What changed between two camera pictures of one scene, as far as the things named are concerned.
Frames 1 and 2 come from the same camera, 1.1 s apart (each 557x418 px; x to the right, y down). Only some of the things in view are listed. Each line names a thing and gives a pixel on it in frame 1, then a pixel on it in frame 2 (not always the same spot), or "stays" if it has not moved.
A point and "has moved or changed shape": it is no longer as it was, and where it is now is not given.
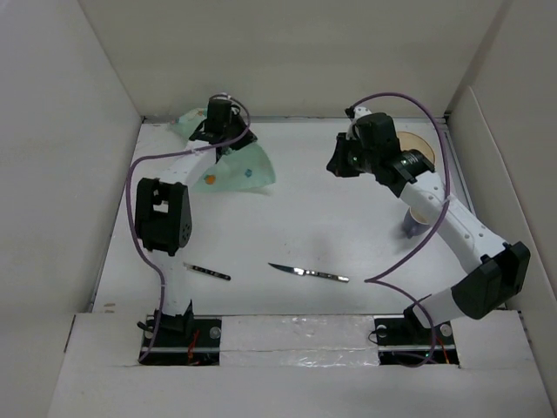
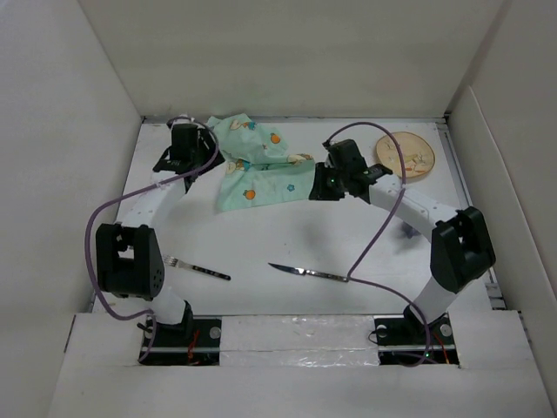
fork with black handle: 208,272 stays
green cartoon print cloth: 235,170 has moved or changed shape
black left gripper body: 237,127 to 207,150
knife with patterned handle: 315,273 stays
